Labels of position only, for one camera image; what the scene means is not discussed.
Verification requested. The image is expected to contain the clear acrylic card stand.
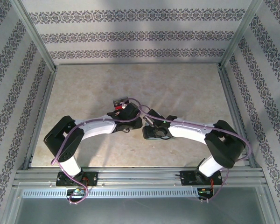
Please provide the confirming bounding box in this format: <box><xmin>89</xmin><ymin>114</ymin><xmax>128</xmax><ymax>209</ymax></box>
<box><xmin>113</xmin><ymin>97</ymin><xmax>131</xmax><ymax>112</ymax></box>

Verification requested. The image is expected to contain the small electronics board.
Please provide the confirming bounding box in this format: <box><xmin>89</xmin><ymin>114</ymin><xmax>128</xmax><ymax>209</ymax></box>
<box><xmin>66</xmin><ymin>188</ymin><xmax>89</xmax><ymax>199</ymax></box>
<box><xmin>197</xmin><ymin>187</ymin><xmax>216</xmax><ymax>199</ymax></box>

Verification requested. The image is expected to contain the grey metal panel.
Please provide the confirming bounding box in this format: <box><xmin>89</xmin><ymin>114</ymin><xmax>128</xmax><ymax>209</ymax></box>
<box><xmin>4</xmin><ymin>197</ymin><xmax>278</xmax><ymax>224</ymax></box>

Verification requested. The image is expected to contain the aluminium frame rail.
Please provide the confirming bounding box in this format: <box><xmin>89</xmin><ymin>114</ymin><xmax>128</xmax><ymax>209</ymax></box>
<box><xmin>13</xmin><ymin>167</ymin><xmax>268</xmax><ymax>187</ymax></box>

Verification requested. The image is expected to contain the thin aluminium back rail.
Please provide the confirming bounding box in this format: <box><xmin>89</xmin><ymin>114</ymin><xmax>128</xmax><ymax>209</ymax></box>
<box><xmin>54</xmin><ymin>61</ymin><xmax>222</xmax><ymax>66</ymax></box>

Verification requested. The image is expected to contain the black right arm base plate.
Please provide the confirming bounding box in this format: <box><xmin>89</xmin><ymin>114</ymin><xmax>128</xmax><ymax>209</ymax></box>
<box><xmin>181</xmin><ymin>170</ymin><xmax>224</xmax><ymax>186</ymax></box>

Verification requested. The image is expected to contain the slotted grey cable tray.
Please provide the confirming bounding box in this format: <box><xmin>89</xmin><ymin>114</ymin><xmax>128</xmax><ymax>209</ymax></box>
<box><xmin>21</xmin><ymin>188</ymin><xmax>215</xmax><ymax>199</ymax></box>

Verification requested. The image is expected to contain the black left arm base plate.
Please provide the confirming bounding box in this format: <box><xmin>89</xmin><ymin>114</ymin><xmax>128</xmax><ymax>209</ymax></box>
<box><xmin>56</xmin><ymin>171</ymin><xmax>98</xmax><ymax>187</ymax></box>

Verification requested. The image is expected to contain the aluminium side rail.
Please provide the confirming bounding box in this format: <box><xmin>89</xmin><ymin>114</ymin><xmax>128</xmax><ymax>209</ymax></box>
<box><xmin>22</xmin><ymin>66</ymin><xmax>59</xmax><ymax>170</ymax></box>
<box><xmin>218</xmin><ymin>65</ymin><xmax>263</xmax><ymax>169</ymax></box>

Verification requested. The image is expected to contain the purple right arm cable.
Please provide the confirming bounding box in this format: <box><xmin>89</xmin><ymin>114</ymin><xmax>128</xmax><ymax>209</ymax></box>
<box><xmin>139</xmin><ymin>105</ymin><xmax>252</xmax><ymax>204</ymax></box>

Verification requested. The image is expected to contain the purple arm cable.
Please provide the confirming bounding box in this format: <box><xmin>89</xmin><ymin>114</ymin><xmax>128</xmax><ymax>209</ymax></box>
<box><xmin>51</xmin><ymin>98</ymin><xmax>142</xmax><ymax>205</ymax></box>
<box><xmin>139</xmin><ymin>105</ymin><xmax>252</xmax><ymax>204</ymax></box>

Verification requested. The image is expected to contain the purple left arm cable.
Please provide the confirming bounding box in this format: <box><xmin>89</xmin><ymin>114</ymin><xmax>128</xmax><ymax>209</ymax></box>
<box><xmin>51</xmin><ymin>98</ymin><xmax>142</xmax><ymax>205</ymax></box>

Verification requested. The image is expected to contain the aluminium frame post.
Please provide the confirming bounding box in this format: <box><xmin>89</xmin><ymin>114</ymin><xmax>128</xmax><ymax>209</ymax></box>
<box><xmin>10</xmin><ymin>0</ymin><xmax>59</xmax><ymax>72</ymax></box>
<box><xmin>219</xmin><ymin>0</ymin><xmax>271</xmax><ymax>70</ymax></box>

